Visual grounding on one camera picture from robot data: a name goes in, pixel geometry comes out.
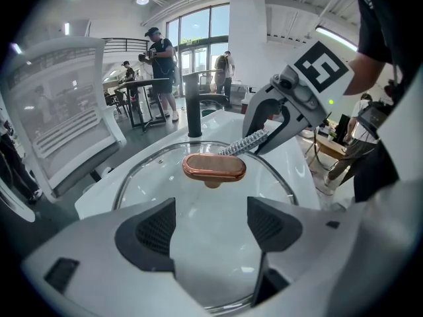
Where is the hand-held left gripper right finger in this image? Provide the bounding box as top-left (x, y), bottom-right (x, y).
top-left (247, 178), bottom-right (423, 317)

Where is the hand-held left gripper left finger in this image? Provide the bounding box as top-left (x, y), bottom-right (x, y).
top-left (20, 196), bottom-right (213, 317)

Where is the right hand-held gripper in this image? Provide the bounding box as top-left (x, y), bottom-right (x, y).
top-left (242, 40), bottom-right (357, 156)

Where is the grey scrubbing sponge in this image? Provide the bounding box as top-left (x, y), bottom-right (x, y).
top-left (217, 129), bottom-right (270, 157)

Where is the glass pot lid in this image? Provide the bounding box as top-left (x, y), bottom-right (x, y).
top-left (111, 139), bottom-right (300, 314)

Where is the person's right forearm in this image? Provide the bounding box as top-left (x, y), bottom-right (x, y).
top-left (342, 53), bottom-right (386, 96)

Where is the white sink basin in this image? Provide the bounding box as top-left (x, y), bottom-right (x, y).
top-left (74, 108), bottom-right (321, 310)

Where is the black faucet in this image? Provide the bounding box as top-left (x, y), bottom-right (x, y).
top-left (182, 71), bottom-right (229, 138)

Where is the white mesh office chair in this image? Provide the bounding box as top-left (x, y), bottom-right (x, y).
top-left (0, 36), bottom-right (128, 224)

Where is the chest-mounted monitor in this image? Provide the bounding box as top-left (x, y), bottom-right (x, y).
top-left (355, 100), bottom-right (393, 140)

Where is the long tube ceiling lamp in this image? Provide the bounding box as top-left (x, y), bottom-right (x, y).
top-left (315, 26), bottom-right (359, 52)

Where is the black balcony railing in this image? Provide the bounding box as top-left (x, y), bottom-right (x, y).
top-left (102, 37), bottom-right (150, 54)

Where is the person's black t-shirt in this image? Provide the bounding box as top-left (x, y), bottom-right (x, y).
top-left (353, 0), bottom-right (423, 204)

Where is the black frame table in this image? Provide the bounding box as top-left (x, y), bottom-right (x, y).
top-left (114, 77), bottom-right (170, 132)

